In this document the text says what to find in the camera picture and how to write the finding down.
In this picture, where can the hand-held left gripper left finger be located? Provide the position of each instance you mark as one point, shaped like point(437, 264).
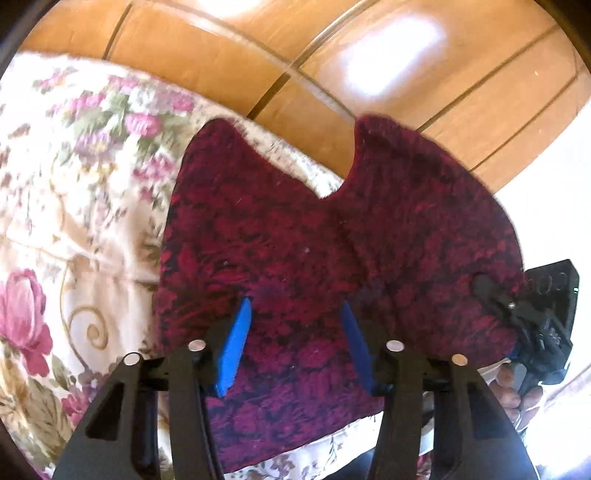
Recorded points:
point(234, 346)

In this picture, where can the floral bedspread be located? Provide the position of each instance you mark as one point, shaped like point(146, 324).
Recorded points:
point(78, 207)

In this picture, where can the wooden panelled headboard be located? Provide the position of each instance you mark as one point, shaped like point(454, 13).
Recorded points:
point(351, 69)

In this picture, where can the person's right hand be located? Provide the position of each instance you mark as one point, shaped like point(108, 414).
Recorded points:
point(512, 397)

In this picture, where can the purple-red knit sweater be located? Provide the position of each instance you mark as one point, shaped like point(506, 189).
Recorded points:
point(323, 258)

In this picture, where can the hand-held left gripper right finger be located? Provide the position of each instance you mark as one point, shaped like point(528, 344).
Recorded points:
point(358, 350)

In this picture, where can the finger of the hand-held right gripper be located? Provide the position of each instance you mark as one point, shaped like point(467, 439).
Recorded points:
point(519, 353)
point(496, 293)

